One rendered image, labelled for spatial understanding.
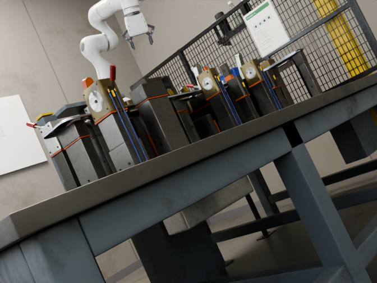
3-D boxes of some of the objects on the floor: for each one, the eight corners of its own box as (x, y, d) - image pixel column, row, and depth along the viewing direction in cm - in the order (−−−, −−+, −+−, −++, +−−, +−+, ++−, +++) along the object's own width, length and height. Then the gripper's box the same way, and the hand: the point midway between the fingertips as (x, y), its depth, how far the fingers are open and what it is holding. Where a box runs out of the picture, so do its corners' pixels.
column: (162, 313, 241) (115, 206, 246) (197, 286, 263) (153, 188, 268) (197, 309, 219) (144, 192, 224) (232, 281, 241) (183, 174, 246)
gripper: (115, 16, 202) (127, 51, 206) (150, 6, 205) (160, 41, 210) (114, 17, 209) (125, 52, 213) (147, 8, 213) (157, 42, 217)
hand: (142, 45), depth 211 cm, fingers open, 8 cm apart
